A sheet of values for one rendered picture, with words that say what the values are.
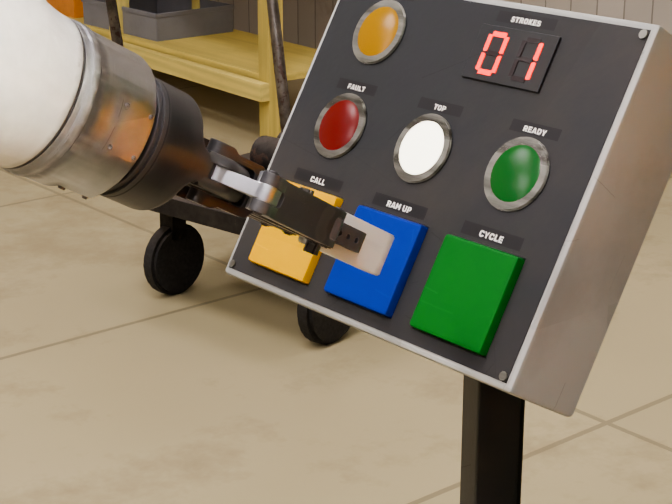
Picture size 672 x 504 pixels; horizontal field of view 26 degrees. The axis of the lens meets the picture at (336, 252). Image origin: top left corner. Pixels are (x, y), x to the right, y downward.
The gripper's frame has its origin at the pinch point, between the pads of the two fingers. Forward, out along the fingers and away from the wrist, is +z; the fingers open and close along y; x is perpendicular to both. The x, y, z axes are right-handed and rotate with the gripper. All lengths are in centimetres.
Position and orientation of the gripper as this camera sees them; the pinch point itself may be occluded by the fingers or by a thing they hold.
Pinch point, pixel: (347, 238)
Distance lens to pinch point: 97.2
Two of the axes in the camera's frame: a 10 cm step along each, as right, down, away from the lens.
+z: 6.6, 3.0, 6.9
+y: 6.4, 2.4, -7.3
